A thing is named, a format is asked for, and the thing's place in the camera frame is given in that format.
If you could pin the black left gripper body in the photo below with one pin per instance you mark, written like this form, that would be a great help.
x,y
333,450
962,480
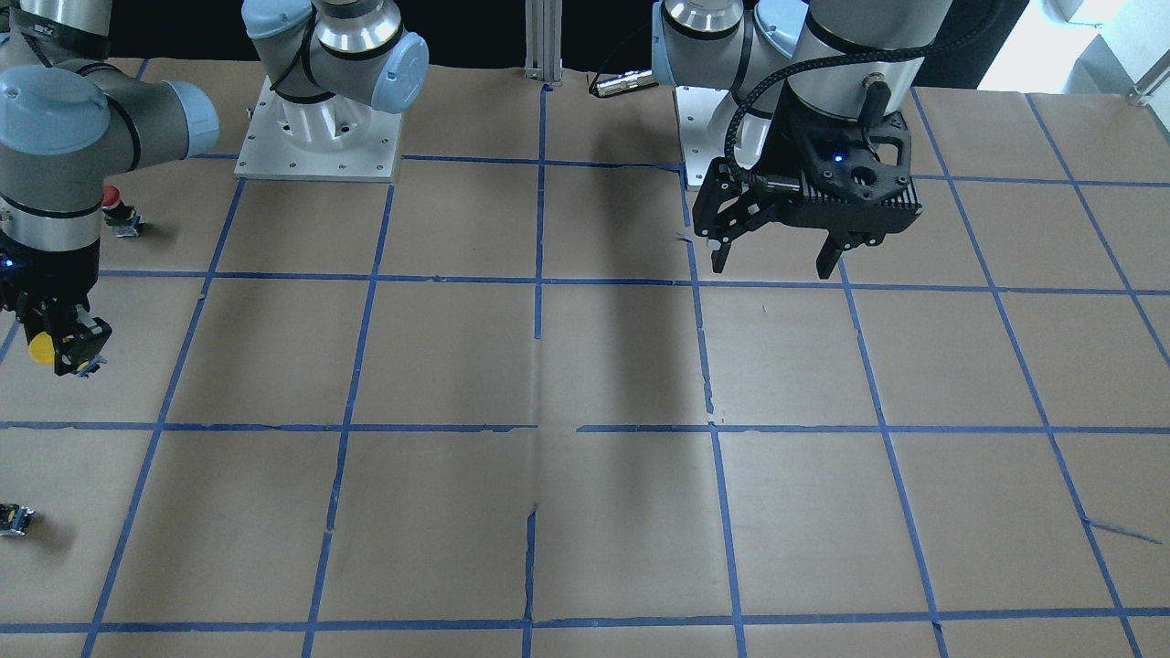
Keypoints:
x,y
793,144

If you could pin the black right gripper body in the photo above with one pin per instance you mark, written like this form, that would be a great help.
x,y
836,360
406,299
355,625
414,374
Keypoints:
x,y
44,285

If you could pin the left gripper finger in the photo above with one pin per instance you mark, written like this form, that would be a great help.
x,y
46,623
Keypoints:
x,y
720,250
834,246

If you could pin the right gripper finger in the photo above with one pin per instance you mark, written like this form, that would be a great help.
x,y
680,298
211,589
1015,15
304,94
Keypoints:
x,y
78,350
34,316

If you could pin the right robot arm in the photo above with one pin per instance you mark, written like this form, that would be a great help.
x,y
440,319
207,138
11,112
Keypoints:
x,y
339,76

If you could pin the red push button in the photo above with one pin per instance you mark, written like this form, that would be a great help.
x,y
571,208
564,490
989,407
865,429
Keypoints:
x,y
124,220

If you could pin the green push button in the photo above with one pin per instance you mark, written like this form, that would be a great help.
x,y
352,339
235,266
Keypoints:
x,y
15,519

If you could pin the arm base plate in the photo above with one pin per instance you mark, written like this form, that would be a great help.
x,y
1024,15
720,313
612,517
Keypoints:
x,y
703,118
337,140

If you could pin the aluminium frame post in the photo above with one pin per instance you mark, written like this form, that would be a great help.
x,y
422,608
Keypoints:
x,y
543,41

